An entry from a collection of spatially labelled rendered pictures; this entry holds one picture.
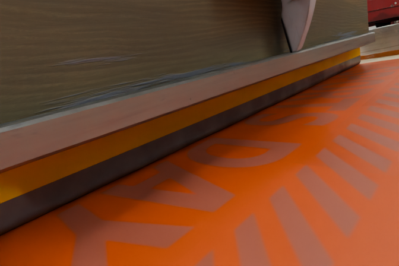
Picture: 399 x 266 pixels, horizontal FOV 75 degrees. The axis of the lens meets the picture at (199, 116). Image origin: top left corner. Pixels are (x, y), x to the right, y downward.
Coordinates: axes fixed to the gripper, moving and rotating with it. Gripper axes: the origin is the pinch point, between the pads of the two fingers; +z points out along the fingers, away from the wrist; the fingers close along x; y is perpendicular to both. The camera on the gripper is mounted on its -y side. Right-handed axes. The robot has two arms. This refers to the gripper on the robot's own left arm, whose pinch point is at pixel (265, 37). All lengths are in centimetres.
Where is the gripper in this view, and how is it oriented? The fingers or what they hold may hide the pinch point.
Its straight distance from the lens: 19.2
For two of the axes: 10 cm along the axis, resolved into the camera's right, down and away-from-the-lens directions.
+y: -6.9, 3.1, -6.5
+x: 6.8, -0.1, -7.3
